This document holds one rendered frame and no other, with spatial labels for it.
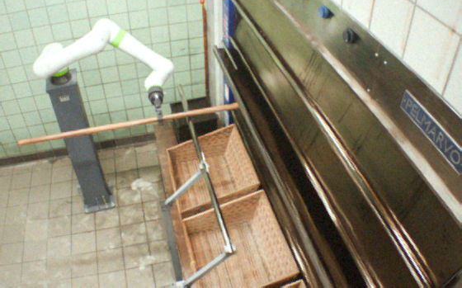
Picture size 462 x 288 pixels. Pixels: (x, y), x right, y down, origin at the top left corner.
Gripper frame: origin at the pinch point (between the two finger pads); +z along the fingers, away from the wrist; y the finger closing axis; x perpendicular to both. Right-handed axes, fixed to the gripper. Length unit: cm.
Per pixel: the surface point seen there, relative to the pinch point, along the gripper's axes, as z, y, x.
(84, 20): -120, -12, 44
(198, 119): -42, 39, -28
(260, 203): 38, 41, -47
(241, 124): -12, 24, -50
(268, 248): 63, 51, -44
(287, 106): 48, -33, -52
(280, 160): 67, -21, -43
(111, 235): -18, 119, 51
